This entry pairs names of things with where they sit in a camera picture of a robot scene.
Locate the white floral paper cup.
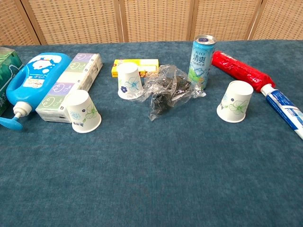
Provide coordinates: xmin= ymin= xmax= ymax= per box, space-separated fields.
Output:
xmin=65 ymin=89 xmax=102 ymax=134
xmin=216 ymin=80 xmax=254 ymax=123

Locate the clear plastic bag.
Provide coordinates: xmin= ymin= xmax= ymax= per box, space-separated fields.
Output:
xmin=134 ymin=64 xmax=206 ymax=122

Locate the yellow cardboard box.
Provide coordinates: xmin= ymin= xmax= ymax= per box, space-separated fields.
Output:
xmin=111 ymin=59 xmax=159 ymax=78

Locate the blue table cloth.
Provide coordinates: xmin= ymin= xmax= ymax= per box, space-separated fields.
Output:
xmin=0 ymin=39 xmax=303 ymax=227

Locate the light blue drink can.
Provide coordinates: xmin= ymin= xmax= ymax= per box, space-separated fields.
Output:
xmin=188 ymin=35 xmax=217 ymax=90

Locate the pastel tissue pack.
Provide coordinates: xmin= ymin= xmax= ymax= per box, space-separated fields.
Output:
xmin=35 ymin=52 xmax=104 ymax=124

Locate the wicker folding screen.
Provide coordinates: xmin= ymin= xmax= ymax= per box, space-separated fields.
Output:
xmin=0 ymin=0 xmax=303 ymax=46

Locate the red plastic wrapped roll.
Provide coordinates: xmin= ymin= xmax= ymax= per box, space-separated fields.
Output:
xmin=211 ymin=50 xmax=276 ymax=93

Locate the blue pump detergent bottle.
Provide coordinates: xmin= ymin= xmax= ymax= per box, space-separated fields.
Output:
xmin=0 ymin=52 xmax=73 ymax=131

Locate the blue white toothpaste tube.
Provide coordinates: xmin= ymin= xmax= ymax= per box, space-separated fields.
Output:
xmin=260 ymin=84 xmax=303 ymax=140

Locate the green tea bag box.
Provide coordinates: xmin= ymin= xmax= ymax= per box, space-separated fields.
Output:
xmin=0 ymin=46 xmax=24 ymax=117

